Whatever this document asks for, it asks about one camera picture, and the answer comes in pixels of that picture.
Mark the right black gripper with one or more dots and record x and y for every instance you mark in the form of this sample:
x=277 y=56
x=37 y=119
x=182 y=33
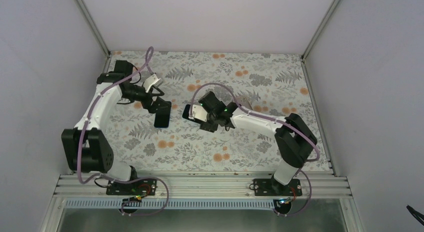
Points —
x=210 y=128

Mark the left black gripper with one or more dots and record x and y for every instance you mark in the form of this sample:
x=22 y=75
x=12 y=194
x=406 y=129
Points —
x=152 y=108

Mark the black phone with blue edge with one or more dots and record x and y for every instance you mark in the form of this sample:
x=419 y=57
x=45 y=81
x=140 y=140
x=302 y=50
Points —
x=161 y=122

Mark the cream white phone case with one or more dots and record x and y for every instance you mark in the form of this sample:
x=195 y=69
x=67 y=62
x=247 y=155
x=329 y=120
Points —
x=243 y=101

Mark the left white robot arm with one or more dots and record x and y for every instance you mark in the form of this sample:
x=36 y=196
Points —
x=85 y=145

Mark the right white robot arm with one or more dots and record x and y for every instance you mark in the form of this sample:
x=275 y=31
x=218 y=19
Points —
x=294 y=139

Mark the phone in light-blue case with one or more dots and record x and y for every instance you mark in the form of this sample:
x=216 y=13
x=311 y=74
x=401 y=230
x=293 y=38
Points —
x=186 y=111

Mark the floral patterned table mat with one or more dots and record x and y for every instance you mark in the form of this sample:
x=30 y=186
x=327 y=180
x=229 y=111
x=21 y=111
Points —
x=274 y=85

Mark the black object at corner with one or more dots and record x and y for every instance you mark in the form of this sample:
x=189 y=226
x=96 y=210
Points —
x=416 y=214

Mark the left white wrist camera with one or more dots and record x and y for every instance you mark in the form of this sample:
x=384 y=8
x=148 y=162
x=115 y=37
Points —
x=151 y=81

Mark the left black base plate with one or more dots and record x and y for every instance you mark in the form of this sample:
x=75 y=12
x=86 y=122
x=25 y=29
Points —
x=145 y=187

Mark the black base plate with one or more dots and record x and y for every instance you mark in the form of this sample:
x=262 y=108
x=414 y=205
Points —
x=145 y=187
x=270 y=187

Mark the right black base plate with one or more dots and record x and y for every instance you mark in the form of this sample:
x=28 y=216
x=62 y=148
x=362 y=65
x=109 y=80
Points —
x=270 y=187

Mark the white slotted cable duct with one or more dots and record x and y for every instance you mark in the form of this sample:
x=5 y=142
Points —
x=172 y=203

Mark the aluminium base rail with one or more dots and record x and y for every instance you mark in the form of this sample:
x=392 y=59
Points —
x=215 y=185

